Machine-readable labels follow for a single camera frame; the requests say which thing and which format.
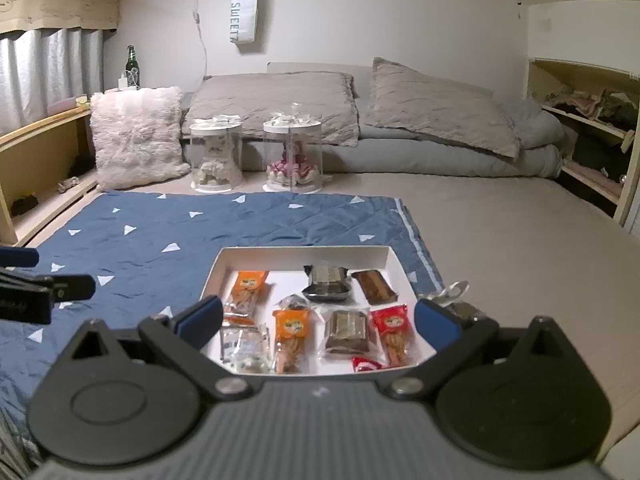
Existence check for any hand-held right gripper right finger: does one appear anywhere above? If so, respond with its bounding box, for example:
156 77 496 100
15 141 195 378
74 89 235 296
387 299 578 401

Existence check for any white green snack packet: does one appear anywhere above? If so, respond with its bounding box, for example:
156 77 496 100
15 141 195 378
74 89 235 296
218 325 272 376

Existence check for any crumpled clear plastic wrapper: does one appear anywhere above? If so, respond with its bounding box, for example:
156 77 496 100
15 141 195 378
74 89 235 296
424 280 488 331

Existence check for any grey curtain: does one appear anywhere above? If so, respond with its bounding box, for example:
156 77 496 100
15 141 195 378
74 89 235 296
0 27 106 137

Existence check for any white hanging bag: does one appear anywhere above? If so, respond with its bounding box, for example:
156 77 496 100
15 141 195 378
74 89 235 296
229 0 261 46

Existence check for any folded grey duvet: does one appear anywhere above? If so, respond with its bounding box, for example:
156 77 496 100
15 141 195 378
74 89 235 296
240 97 564 179

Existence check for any pink flat item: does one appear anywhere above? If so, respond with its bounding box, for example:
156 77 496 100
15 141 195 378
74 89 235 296
47 94 91 111

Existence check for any small red candy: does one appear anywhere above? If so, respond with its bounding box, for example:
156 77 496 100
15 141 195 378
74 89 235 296
351 355 384 374

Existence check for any orange snack packet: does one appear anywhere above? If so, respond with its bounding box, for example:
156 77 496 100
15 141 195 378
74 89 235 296
222 269 275 329
272 294 314 376

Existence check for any white cardboard box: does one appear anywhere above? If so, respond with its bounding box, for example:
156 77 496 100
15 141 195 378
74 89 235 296
200 245 436 379

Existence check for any black tray cake packet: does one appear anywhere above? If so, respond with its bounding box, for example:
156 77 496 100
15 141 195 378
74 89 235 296
302 261 354 305

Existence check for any white dress doll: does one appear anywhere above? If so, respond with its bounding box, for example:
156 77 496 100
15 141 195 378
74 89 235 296
196 142 236 186

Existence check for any fluffy white pillow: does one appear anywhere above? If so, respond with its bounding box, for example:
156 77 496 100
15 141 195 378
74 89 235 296
89 86 191 191

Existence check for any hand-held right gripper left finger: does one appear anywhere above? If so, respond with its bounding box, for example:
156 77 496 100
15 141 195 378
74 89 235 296
65 296 251 401

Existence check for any grey quilted pillow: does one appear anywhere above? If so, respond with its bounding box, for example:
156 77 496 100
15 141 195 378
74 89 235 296
182 71 361 149
359 56 524 161

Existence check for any pile of clothes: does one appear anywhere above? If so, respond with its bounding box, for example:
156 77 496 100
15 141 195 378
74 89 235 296
532 87 640 132

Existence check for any blue quilted mat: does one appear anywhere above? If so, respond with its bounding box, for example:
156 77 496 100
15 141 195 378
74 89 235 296
0 191 446 461

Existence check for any beige printed valance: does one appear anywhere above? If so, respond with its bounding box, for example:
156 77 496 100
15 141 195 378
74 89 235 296
0 0 121 32

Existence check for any clear cylinder display box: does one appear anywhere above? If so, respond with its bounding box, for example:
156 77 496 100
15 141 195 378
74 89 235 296
188 115 245 195
262 102 325 194

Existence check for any green glass bottle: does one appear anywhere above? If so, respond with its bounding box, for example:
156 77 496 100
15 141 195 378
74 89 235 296
124 44 141 90

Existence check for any white hanging cable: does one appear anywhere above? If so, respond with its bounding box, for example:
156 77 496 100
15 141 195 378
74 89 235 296
187 0 209 79

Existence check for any square brown cake packet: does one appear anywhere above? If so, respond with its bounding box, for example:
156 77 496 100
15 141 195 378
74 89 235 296
317 308 380 360

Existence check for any white framed wall shelf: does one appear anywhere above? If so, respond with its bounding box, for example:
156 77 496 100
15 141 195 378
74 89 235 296
527 57 640 237

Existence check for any brown cake bar packet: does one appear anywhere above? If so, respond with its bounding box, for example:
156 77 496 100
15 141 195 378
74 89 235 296
351 268 401 307

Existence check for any pink dress doll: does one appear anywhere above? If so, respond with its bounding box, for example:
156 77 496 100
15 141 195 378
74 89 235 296
267 141 319 186

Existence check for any red snack packet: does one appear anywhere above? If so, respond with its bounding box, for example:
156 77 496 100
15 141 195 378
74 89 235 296
369 304 417 367

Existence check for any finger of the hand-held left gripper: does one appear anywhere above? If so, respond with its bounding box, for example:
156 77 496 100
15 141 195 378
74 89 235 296
0 246 40 267
0 267 96 302

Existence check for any long wooden shelf unit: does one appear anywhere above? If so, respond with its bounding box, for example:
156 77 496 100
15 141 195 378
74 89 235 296
0 104 101 252

